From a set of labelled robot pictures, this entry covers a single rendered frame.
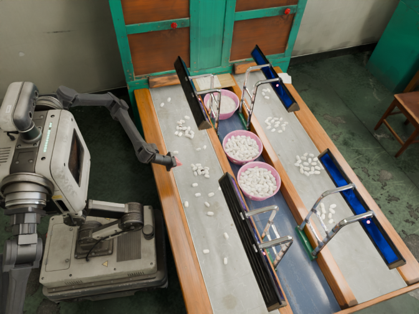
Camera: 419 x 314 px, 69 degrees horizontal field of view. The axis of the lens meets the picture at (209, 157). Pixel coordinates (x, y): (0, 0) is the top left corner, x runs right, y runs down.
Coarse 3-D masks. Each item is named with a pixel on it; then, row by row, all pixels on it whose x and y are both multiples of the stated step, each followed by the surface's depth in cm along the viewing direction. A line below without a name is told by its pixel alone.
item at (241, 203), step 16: (224, 176) 148; (224, 192) 146; (240, 208) 136; (240, 224) 135; (256, 240) 128; (256, 256) 125; (256, 272) 124; (272, 272) 124; (272, 288) 116; (272, 304) 115
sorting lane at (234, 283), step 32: (160, 96) 233; (160, 128) 213; (192, 128) 214; (192, 160) 197; (192, 192) 183; (192, 224) 170; (224, 224) 171; (224, 256) 160; (224, 288) 151; (256, 288) 151
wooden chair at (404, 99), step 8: (400, 96) 287; (408, 96) 288; (416, 96) 289; (392, 104) 294; (400, 104) 282; (408, 104) 281; (416, 104) 282; (392, 112) 307; (400, 112) 308; (408, 112) 275; (416, 112) 275; (384, 120) 308; (408, 120) 323; (416, 120) 269; (376, 128) 321; (392, 128) 301; (416, 128) 272; (416, 136) 276; (400, 144) 293; (408, 144) 284; (400, 152) 294
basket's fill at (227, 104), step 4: (216, 96) 237; (224, 96) 237; (208, 100) 234; (216, 100) 234; (224, 100) 234; (228, 100) 235; (232, 100) 235; (208, 104) 232; (224, 104) 231; (228, 104) 232; (232, 104) 232; (220, 108) 228; (224, 108) 228; (228, 108) 229; (232, 108) 230; (220, 112) 227; (224, 112) 227; (228, 112) 227
